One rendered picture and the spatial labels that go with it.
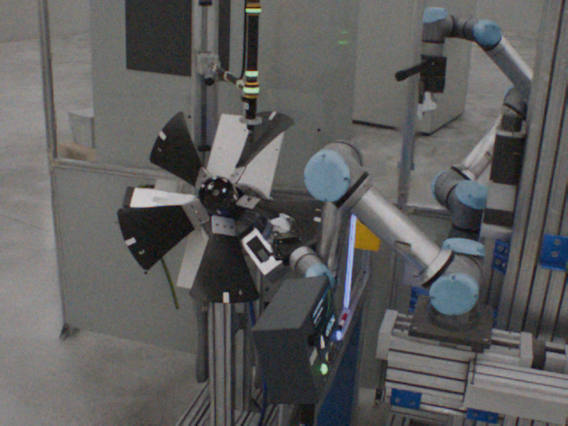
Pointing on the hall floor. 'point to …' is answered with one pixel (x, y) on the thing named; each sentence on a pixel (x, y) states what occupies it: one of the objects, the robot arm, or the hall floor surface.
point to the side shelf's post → (259, 318)
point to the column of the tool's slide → (202, 164)
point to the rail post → (360, 358)
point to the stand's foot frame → (200, 408)
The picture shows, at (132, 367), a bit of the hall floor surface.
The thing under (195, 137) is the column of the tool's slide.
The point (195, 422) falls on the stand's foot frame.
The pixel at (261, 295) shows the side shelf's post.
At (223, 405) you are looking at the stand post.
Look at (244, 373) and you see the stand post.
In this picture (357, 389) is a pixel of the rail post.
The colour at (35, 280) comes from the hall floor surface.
